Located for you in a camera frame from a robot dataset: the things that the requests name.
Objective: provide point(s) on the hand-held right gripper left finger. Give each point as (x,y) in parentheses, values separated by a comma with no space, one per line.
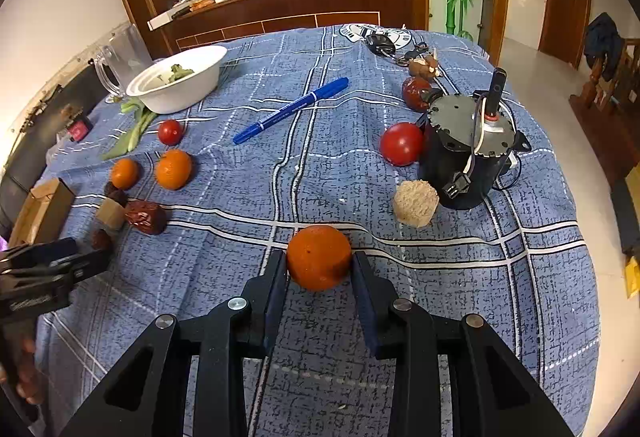
(277,287)

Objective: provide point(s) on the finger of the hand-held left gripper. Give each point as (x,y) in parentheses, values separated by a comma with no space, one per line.
(45,252)
(80,267)

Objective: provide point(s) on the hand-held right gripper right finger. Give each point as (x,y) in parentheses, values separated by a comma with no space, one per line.
(365,297)

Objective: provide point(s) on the dark dried date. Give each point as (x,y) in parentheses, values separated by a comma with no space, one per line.
(116,193)
(101,240)

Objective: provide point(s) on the brown cardboard box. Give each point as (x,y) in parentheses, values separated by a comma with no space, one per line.
(47,212)

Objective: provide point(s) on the orange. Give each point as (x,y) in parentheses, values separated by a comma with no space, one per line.
(320,257)
(173,168)
(125,173)

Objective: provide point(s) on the white garlic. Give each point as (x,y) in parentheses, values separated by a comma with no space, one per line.
(110,215)

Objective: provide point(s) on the large red date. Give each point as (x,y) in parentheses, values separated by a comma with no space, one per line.
(145,216)

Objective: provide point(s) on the person's left hand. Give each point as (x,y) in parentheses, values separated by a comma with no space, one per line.
(28,367)

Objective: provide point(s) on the beige cake piece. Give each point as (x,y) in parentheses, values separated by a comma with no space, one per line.
(415,204)

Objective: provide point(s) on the black sofa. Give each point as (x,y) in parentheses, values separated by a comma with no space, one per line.
(45,127)

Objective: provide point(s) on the small red packet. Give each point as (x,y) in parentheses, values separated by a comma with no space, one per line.
(78,129)

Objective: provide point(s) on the green leafy vegetable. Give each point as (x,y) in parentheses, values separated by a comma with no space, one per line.
(131,137)

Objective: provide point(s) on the large red tomato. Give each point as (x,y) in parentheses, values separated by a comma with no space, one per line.
(401,143)

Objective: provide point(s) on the small red tomato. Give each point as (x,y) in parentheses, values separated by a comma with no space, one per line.
(171,131)

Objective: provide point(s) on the black electric motor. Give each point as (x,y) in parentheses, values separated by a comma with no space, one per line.
(450,157)

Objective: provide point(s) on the blue marker pen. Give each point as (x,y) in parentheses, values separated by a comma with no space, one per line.
(290,110)

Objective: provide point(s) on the white bowl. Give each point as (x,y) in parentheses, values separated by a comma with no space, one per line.
(190,87)

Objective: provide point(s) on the chopped greens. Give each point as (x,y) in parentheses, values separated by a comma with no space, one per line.
(175,73)

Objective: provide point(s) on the clear plastic pitcher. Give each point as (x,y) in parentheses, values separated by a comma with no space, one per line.
(127,52)

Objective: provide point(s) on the brown animal figurine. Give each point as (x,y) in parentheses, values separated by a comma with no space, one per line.
(424,66)

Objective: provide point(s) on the bunch of keys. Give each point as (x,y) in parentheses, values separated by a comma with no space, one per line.
(380,44)

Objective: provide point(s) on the white flat box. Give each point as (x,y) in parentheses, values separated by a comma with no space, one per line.
(160,20)

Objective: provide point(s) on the yellow board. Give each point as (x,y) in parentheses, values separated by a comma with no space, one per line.
(632,274)

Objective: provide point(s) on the wooden counter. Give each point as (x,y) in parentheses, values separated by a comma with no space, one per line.
(280,12)

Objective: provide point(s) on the wooden stair railing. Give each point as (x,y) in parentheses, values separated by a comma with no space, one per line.
(600,89)

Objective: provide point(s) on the dark jacket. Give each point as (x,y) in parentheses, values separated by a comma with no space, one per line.
(604,42)

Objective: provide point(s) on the brown wooden door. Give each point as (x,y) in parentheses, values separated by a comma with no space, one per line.
(565,7)

